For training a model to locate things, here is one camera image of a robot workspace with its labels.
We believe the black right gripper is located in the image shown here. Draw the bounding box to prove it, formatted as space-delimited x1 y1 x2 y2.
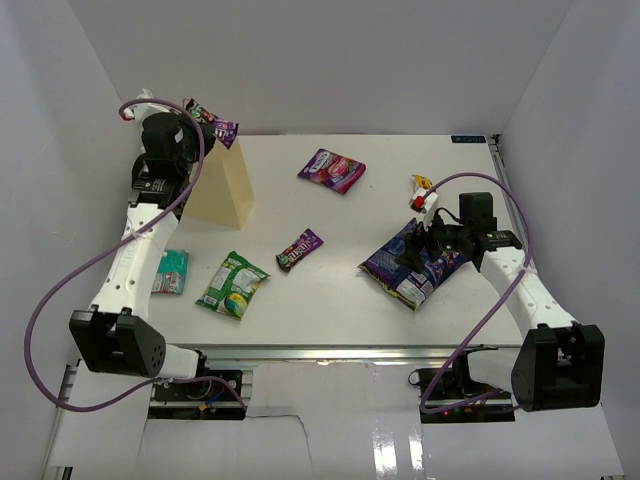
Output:
395 205 470 274

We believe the large dark blue candy bag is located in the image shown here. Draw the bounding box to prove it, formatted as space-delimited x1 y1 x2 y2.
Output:
358 219 469 311

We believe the brown purple m&m's packet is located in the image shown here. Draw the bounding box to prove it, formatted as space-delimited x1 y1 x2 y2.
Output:
275 228 324 272
183 98 239 149

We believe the teal Fox's candy bag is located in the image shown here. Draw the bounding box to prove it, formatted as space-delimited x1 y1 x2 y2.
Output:
151 250 190 295

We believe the green Fox's spring tea bag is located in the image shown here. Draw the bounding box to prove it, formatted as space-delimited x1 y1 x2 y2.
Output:
195 251 270 320

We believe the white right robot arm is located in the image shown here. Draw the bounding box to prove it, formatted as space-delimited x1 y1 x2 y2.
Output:
397 189 605 414

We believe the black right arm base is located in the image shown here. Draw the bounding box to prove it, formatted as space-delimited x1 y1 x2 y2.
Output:
406 347 515 425

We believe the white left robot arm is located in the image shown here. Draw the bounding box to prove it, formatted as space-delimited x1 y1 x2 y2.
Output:
69 112 214 399

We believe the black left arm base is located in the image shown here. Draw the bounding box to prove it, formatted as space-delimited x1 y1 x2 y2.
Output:
148 367 250 421

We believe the purple Fox's berries bag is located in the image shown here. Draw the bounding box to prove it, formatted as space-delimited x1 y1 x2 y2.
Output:
297 149 367 195

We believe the small yellow snack packet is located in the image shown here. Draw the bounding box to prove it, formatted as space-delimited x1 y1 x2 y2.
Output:
412 174 433 199

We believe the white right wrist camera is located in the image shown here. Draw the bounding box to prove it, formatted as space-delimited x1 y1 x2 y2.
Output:
409 188 439 224

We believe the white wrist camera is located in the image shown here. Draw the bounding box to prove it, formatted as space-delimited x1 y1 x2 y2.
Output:
123 88 165 123
409 188 439 224

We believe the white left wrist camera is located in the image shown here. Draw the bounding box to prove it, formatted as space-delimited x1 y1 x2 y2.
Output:
123 88 165 123

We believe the cream paper bag with handles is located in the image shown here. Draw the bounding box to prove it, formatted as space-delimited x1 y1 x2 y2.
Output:
184 140 255 230

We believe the aluminium front rail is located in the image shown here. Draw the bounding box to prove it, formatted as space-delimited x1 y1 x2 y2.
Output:
89 344 531 362

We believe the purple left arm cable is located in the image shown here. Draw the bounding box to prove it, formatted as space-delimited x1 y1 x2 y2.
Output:
23 97 248 413

